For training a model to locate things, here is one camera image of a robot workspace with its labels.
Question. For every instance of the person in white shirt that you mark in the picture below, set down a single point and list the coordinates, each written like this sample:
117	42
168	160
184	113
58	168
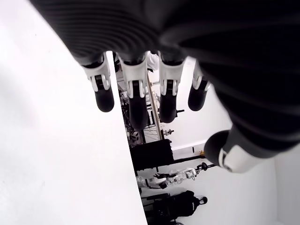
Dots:
153	61

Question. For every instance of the black cabinet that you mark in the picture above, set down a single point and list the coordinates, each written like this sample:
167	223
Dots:
152	153

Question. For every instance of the white humanoid robot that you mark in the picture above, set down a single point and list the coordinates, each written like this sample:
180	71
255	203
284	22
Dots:
173	177

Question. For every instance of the white desk with wooden edge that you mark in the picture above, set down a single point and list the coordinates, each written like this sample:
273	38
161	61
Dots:
155	107

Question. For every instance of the black and white soccer ball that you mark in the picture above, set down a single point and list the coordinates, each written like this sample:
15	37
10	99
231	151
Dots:
135	136

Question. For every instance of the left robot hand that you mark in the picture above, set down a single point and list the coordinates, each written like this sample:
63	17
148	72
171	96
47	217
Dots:
211	35

